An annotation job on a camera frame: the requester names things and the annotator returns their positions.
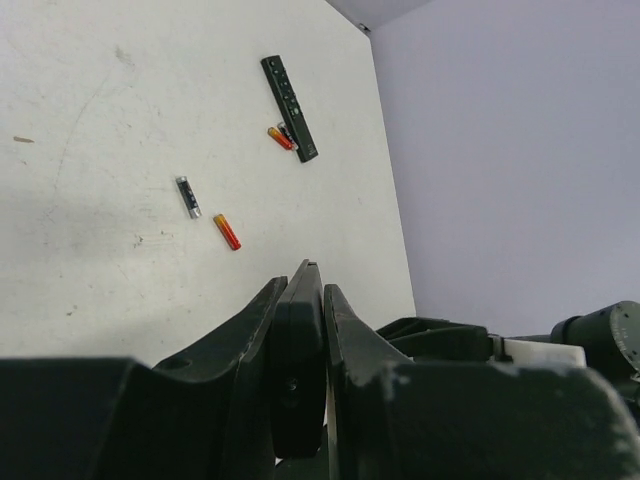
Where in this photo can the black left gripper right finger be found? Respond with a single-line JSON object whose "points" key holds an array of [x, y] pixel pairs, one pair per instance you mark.
{"points": [[393, 418]]}

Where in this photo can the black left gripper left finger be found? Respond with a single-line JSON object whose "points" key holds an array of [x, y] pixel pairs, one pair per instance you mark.
{"points": [[202, 413]]}

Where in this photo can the wide black remote control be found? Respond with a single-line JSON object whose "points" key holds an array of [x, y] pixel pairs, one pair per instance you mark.
{"points": [[298, 366]]}

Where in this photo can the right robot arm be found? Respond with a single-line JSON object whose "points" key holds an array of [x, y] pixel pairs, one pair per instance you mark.
{"points": [[606, 340]]}

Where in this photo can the red orange battery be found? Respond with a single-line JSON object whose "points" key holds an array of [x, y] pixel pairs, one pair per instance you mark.
{"points": [[227, 232]]}

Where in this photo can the black silver battery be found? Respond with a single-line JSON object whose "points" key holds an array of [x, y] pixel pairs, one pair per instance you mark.
{"points": [[188, 197]]}

